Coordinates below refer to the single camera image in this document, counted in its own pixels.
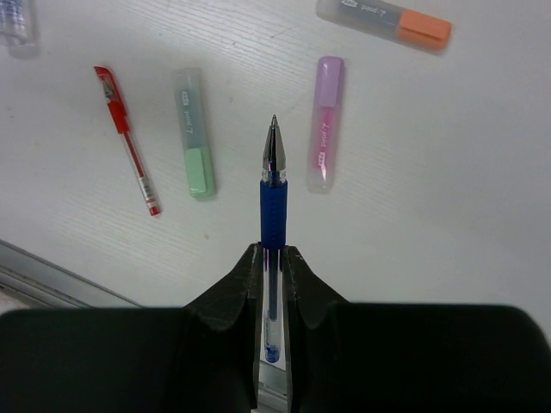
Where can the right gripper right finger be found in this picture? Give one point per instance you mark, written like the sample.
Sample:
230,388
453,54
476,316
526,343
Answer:
344,356

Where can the blue gel pen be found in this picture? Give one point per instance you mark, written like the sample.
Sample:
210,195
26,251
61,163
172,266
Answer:
273,218

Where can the green highlighter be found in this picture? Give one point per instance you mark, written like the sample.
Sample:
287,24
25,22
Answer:
193,127

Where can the red gel pen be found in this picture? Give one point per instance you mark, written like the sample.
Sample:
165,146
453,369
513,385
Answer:
119,115

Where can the pink highlighter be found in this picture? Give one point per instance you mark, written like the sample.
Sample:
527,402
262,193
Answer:
327,103

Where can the orange highlighter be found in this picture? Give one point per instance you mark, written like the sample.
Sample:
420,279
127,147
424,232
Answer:
406,26

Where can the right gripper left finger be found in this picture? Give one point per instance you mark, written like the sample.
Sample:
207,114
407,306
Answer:
199,357

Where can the aluminium front rail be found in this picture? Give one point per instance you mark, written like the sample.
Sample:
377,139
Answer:
38,282

